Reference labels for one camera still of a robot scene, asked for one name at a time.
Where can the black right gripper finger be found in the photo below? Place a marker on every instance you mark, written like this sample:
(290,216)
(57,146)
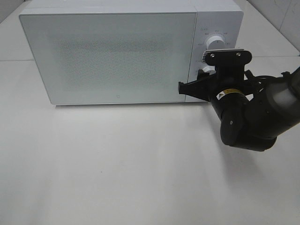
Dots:
(201,89)
(202,72)

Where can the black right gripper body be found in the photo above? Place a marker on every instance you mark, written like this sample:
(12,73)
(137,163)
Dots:
(228,78)

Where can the white timer knob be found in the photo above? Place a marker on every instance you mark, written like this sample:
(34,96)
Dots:
(209,69)

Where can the white microwave door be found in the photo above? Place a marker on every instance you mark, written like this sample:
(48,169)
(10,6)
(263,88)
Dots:
(111,58)

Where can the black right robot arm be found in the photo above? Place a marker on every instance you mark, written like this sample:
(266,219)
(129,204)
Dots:
(253,110)

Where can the white upper microwave knob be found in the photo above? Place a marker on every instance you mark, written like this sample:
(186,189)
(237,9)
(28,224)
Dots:
(215,42)

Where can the white microwave oven body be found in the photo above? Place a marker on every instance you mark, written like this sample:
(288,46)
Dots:
(213,17)

